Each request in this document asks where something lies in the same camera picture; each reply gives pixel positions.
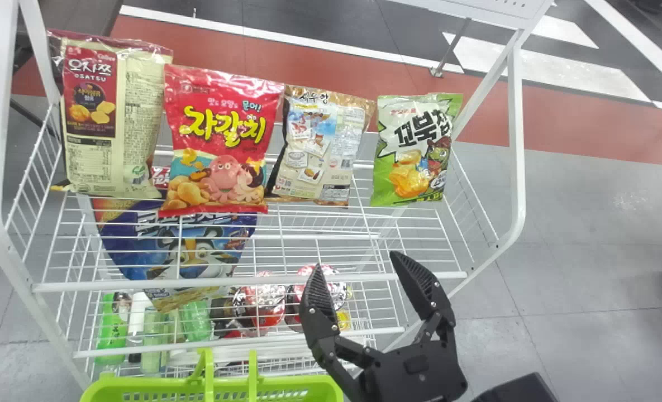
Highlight red snack packet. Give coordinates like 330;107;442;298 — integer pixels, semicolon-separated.
157;64;285;218

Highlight brown snack packet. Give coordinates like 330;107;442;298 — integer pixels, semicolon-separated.
266;84;377;207

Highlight blue cereal bag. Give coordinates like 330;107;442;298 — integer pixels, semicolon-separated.
92;166;258;313

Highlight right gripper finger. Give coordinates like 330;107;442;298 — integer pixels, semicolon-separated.
298;264;379;393
389;251;458;348

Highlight red noodle cup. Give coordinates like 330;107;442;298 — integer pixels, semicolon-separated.
285;264;354;333
232;271;287;338

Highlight green snack packet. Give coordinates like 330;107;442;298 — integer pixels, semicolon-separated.
369;92;464;208

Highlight cream snack packet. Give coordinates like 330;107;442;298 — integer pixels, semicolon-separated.
48;30;174;200

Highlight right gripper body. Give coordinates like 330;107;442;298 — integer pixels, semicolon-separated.
352;341;469;402

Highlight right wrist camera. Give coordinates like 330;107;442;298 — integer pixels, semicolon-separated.
470;372;559;402

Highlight green bottle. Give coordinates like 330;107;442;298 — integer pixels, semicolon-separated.
179;300;215;343
140;305;168;374
94;293;131;367

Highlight green basket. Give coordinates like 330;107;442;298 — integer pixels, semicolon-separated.
79;347;344;402

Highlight white bottle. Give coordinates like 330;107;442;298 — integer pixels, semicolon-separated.
128;291;152;364

